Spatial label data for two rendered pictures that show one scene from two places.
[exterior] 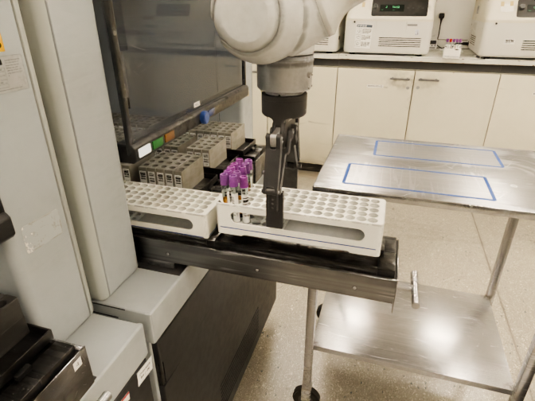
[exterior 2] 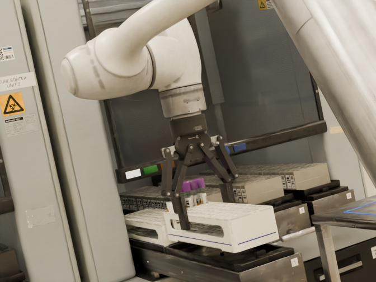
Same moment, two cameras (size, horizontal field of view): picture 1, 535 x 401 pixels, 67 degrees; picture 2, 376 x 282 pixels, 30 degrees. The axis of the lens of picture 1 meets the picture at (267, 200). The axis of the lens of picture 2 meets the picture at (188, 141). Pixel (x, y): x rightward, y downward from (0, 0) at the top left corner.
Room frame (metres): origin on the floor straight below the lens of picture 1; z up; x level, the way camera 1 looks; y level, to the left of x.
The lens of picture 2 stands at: (-0.31, -1.08, 1.12)
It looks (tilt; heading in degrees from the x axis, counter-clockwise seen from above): 3 degrees down; 47
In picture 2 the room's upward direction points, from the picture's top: 12 degrees counter-clockwise
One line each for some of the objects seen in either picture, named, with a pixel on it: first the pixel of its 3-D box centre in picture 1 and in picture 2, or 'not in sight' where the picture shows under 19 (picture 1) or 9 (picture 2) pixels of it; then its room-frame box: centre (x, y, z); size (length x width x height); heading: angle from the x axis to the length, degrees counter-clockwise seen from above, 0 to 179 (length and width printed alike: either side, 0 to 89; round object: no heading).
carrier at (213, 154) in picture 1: (215, 153); (262, 192); (1.03, 0.14, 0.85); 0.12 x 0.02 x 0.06; 163
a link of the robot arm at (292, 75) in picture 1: (284, 73); (183, 102); (0.66, -0.03, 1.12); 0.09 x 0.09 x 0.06
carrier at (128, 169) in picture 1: (140, 168); not in sight; (0.93, 0.32, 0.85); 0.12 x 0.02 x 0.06; 164
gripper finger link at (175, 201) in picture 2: (271, 199); (172, 202); (0.60, -0.01, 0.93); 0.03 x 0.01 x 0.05; 163
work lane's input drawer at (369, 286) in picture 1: (232, 243); (194, 257); (0.69, 0.07, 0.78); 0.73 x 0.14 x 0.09; 73
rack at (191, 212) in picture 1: (151, 208); (157, 228); (0.75, 0.24, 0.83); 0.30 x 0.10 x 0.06; 73
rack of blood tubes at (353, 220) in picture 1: (300, 216); (216, 224); (0.66, -0.06, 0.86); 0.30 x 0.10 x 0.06; 73
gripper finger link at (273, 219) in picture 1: (275, 208); (182, 212); (0.61, -0.01, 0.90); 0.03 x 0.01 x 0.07; 73
